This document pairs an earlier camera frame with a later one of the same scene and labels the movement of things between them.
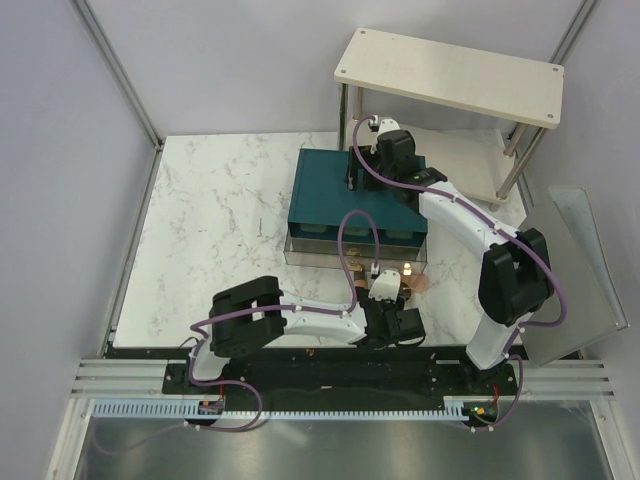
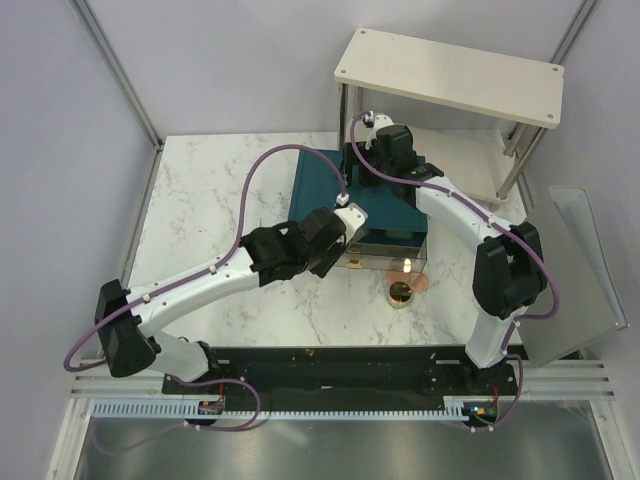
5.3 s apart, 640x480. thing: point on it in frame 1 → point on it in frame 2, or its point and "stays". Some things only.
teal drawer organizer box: (321, 197) stays
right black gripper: (353, 166) stays
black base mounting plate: (349, 373) stays
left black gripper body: (386, 306) → (321, 264)
